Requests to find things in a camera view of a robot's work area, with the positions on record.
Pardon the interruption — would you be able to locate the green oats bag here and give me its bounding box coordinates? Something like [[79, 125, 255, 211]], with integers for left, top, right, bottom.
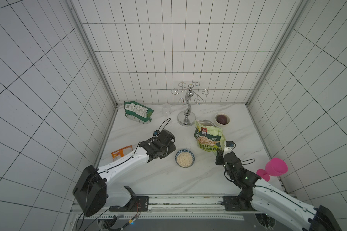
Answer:
[[194, 120, 225, 152]]

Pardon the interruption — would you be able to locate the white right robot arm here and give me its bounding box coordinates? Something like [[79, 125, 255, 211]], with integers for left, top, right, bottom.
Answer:
[[216, 150, 341, 231]]

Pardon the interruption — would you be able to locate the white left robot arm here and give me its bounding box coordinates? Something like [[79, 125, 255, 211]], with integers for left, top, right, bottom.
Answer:
[[72, 130, 176, 217]]

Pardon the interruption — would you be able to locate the blue patterned breakfast bowl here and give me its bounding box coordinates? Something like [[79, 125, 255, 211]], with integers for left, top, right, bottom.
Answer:
[[175, 149, 195, 168]]

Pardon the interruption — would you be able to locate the cream bowl with purple food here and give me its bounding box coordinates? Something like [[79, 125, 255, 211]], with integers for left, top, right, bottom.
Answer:
[[215, 113, 230, 127]]

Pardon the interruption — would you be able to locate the chrome cup holder stand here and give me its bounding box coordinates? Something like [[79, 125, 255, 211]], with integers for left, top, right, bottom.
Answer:
[[171, 82, 209, 127]]

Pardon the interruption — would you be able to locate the clear glass cup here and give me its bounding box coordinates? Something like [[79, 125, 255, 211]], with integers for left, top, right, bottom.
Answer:
[[162, 104, 171, 116]]

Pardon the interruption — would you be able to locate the green white snack bag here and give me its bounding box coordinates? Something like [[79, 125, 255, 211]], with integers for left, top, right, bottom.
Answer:
[[124, 101, 154, 124]]

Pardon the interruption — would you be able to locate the orange snack packet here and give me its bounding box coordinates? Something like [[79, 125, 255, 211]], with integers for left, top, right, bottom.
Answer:
[[111, 145, 133, 161]]

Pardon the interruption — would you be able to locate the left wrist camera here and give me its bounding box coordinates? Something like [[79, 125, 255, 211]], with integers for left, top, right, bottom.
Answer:
[[153, 130, 160, 137]]

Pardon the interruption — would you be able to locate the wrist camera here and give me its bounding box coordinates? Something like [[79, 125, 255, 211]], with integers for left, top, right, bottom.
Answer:
[[153, 130, 160, 137], [223, 140, 236, 156]]

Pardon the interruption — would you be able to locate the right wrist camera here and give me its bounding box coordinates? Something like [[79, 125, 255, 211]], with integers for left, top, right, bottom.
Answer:
[[223, 140, 236, 156]]

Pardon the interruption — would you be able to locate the aluminium mounting rail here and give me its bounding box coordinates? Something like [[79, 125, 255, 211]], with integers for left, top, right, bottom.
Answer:
[[69, 193, 281, 221]]

